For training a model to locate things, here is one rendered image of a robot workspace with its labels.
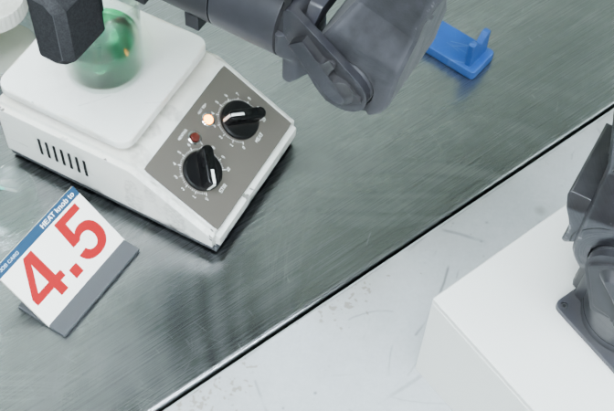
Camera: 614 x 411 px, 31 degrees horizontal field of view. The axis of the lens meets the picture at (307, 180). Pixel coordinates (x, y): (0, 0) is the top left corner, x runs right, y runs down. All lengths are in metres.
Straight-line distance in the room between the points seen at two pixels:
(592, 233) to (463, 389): 0.19
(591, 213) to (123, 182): 0.38
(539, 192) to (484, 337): 0.23
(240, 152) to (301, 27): 0.27
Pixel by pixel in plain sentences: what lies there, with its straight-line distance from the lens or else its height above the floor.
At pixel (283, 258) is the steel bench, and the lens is 0.88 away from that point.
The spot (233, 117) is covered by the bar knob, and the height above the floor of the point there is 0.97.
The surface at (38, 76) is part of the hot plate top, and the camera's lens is 0.88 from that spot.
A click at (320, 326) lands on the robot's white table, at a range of 0.85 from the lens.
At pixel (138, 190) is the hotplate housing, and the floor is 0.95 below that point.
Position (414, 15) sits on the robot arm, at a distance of 0.60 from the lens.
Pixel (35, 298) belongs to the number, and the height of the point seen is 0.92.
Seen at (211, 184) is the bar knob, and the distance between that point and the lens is 0.84.
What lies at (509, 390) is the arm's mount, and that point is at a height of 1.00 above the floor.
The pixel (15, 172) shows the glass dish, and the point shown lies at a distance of 0.92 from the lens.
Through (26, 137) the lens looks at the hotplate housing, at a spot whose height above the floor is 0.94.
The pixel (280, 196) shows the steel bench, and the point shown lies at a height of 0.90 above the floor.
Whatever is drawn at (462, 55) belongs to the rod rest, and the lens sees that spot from 1.00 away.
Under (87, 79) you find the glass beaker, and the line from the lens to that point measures 0.85.
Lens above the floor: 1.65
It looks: 55 degrees down
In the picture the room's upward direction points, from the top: 3 degrees clockwise
